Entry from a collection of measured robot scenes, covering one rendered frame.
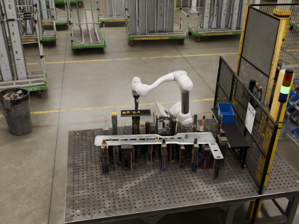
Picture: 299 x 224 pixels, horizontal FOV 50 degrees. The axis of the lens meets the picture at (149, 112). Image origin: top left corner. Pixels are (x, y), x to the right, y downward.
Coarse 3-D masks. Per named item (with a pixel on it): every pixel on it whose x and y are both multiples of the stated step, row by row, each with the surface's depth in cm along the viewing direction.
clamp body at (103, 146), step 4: (104, 144) 343; (104, 148) 339; (104, 152) 341; (108, 152) 350; (104, 156) 344; (104, 160) 347; (108, 160) 356; (104, 164) 350; (108, 164) 353; (104, 168) 352; (108, 168) 352; (104, 172) 353; (108, 172) 355
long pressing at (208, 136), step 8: (96, 136) 367; (104, 136) 368; (112, 136) 368; (120, 136) 368; (128, 136) 368; (136, 136) 369; (144, 136) 369; (152, 136) 369; (160, 136) 370; (168, 136) 369; (176, 136) 370; (184, 136) 370; (192, 136) 371; (200, 136) 371; (208, 136) 371; (96, 144) 354; (112, 144) 354; (120, 144) 355; (136, 144) 356
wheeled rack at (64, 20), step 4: (8, 0) 1065; (56, 8) 1200; (60, 16) 1220; (64, 16) 1218; (32, 20) 1144; (44, 20) 1155; (48, 20) 1158; (52, 20) 1159; (56, 20) 1146; (60, 20) 1147; (64, 20) 1150; (12, 24) 1102; (44, 24) 1128; (48, 24) 1132; (64, 24) 1153
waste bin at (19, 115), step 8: (8, 88) 544; (16, 88) 548; (0, 96) 529; (8, 96) 525; (16, 96) 525; (24, 96) 518; (0, 104) 521; (8, 104) 509; (16, 104) 514; (24, 104) 524; (8, 112) 522; (16, 112) 523; (24, 112) 532; (8, 120) 532; (16, 120) 530; (24, 120) 538; (8, 128) 548; (16, 128) 538; (24, 128) 544
